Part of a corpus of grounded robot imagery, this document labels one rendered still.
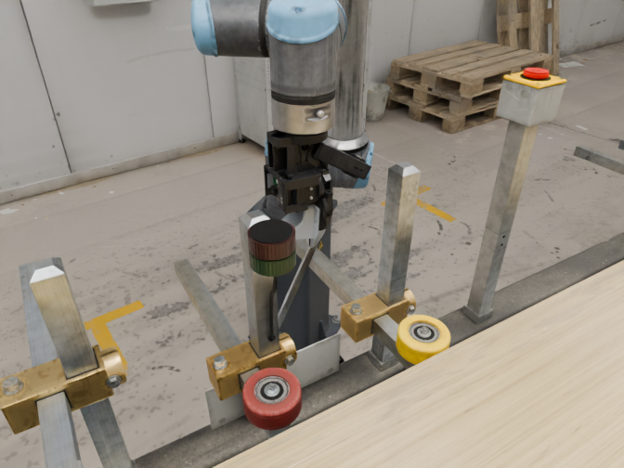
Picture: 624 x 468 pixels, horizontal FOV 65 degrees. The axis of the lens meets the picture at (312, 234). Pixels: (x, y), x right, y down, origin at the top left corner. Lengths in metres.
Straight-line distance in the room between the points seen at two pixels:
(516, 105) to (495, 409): 0.48
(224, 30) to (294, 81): 0.18
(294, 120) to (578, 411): 0.53
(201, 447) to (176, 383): 1.05
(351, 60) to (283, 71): 0.72
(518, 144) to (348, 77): 0.60
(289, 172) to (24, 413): 0.45
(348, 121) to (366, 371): 0.74
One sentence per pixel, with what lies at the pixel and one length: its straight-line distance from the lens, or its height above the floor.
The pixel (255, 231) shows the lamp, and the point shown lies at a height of 1.11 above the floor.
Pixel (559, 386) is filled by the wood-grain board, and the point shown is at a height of 0.90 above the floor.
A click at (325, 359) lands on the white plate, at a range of 0.94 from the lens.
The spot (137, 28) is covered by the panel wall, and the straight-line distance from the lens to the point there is 3.37.
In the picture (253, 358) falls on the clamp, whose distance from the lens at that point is 0.78.
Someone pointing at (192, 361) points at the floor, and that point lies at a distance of 2.00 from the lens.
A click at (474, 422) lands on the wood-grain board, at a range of 0.70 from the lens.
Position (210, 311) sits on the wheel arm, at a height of 0.86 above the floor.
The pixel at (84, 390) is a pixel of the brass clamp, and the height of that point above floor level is 0.95.
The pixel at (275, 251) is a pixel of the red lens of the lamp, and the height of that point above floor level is 1.10.
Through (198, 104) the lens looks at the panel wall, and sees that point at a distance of 3.61.
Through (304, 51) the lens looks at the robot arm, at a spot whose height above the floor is 1.30.
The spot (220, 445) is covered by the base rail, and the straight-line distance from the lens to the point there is 0.90.
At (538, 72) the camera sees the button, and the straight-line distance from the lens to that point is 0.89.
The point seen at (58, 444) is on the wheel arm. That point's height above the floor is 0.96.
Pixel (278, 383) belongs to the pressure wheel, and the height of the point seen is 0.90.
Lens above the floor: 1.44
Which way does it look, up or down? 33 degrees down
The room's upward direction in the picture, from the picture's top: straight up
